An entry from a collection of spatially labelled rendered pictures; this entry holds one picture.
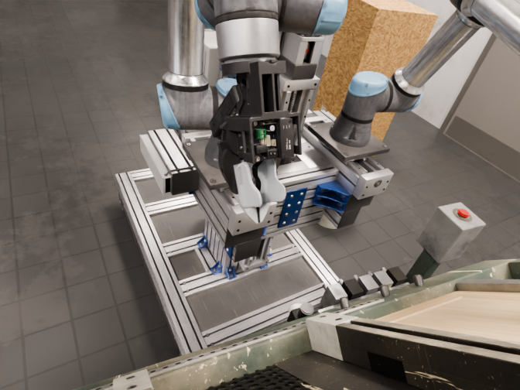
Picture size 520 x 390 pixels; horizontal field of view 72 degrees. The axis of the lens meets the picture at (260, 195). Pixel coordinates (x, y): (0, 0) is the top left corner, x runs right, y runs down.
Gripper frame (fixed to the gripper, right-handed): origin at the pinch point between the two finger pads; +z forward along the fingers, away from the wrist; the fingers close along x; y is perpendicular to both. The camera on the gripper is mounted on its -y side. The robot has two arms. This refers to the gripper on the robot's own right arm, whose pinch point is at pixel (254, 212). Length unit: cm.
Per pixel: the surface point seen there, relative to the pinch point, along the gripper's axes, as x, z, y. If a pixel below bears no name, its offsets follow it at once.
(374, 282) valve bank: 58, 46, -31
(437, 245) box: 89, 41, -30
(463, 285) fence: 69, 40, -8
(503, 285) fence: 68, 35, 2
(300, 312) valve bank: 28, 45, -30
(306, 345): 18.1, 40.6, -14.2
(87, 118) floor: 5, -7, -299
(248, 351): 4.4, 37.4, -16.8
